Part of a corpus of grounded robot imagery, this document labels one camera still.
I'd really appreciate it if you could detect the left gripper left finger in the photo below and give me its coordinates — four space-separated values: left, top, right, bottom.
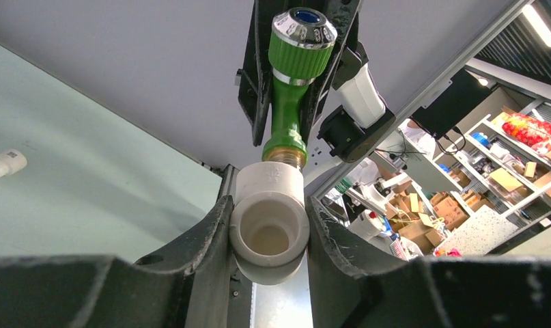
135 195 234 327

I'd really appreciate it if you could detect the storage shelf with boxes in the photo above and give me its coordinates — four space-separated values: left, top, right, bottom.
322 106 551 261

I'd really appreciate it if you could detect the black monitor screen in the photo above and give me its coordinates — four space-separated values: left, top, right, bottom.
411 69 492 140

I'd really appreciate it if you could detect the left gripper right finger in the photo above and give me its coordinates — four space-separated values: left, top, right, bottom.
306 197 418 327

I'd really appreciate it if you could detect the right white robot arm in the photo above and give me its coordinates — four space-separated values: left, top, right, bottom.
236 1 395 169

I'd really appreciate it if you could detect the ceiling light strip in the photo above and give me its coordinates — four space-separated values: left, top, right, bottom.
522 4 551 48

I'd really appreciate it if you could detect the green plastic faucet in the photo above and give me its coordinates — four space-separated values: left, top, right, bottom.
262 7 337 170

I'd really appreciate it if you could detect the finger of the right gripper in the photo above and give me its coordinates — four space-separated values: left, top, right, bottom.
300 0 363 144
236 0 280 146

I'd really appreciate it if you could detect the white elbow fitting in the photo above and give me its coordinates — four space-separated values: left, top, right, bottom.
0 149 27 178
229 161 310 286

